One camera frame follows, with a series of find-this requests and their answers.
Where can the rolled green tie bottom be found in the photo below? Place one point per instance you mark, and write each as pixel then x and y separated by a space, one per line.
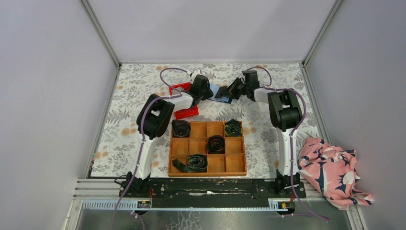
pixel 196 163

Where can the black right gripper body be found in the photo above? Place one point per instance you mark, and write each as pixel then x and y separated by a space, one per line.
pixel 238 88

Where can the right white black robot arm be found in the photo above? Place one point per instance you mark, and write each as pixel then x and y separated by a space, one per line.
pixel 287 109

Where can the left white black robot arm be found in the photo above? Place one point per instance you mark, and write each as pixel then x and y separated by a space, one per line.
pixel 153 121

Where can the rolled dark tie top left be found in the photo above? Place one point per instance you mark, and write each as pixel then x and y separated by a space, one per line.
pixel 181 128

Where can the rolled dark tie centre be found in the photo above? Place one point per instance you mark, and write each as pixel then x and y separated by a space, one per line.
pixel 216 145

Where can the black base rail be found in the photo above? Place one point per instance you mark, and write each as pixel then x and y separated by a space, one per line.
pixel 209 193

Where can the wooden compartment tray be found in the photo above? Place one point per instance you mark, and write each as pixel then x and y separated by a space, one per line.
pixel 232 163

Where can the pink floral cloth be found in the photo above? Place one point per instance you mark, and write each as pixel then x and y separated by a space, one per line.
pixel 331 171

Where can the rolled dark tie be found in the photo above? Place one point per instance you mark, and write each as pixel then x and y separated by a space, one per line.
pixel 181 128
pixel 216 145

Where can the red plastic bin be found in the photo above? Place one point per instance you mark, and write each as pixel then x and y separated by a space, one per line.
pixel 182 102

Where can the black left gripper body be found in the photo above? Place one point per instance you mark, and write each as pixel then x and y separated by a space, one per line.
pixel 205 92

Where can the navy blue card holder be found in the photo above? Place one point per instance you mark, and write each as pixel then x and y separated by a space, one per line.
pixel 220 94

